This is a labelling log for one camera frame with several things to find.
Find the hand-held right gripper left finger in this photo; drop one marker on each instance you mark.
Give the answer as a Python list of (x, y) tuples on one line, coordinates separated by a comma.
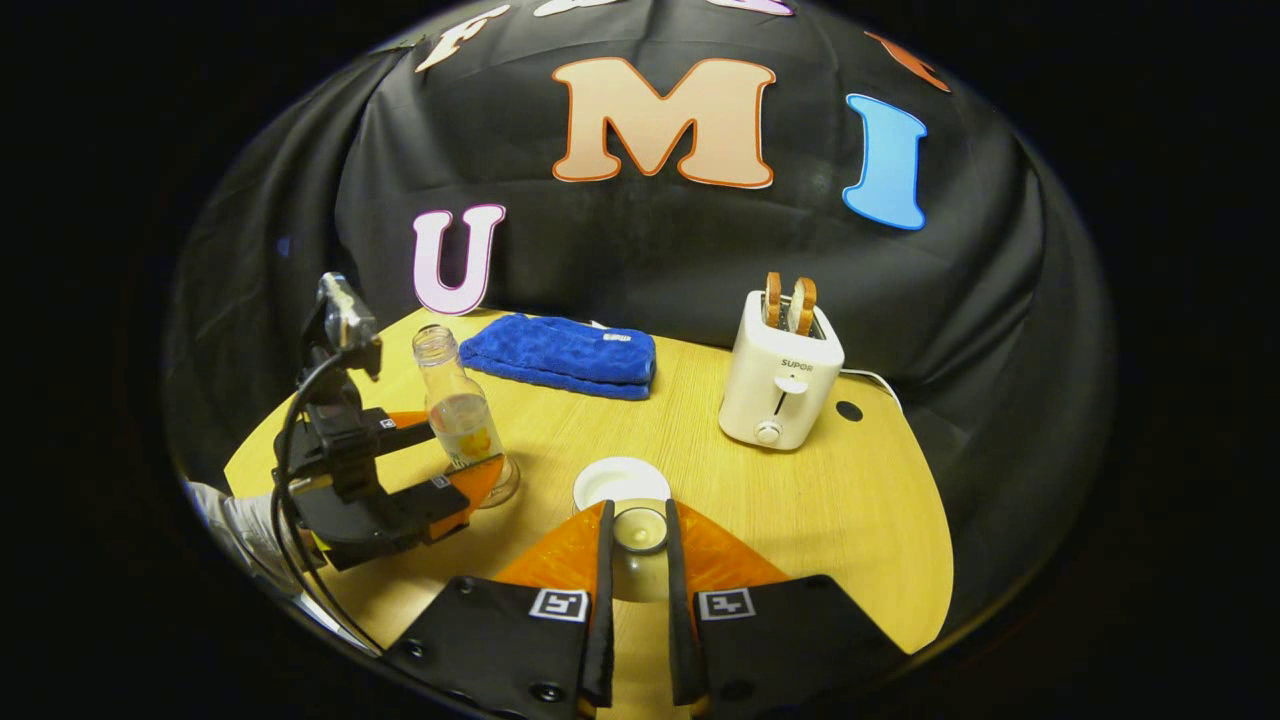
[(603, 620)]

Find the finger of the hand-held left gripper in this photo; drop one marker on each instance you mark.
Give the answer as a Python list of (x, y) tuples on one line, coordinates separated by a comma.
[(405, 435), (440, 500)]

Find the clear glass coaster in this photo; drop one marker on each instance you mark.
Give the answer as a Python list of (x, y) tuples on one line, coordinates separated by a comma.
[(508, 485)]

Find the black backdrop cloth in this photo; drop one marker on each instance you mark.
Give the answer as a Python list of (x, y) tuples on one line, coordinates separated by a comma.
[(650, 250)]

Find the cream teacup lid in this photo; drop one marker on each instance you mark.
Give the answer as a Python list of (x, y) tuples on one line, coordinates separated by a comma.
[(640, 530)]

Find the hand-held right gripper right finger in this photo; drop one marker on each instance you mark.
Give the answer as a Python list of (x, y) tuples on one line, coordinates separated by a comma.
[(678, 630)]

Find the black table grommet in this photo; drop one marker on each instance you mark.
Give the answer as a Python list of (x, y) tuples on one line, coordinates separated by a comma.
[(849, 411)]

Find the white toaster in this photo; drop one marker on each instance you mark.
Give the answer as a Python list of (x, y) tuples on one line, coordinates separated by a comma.
[(780, 390)]

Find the blue towel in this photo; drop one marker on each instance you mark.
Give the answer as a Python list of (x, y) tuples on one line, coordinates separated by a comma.
[(560, 355)]

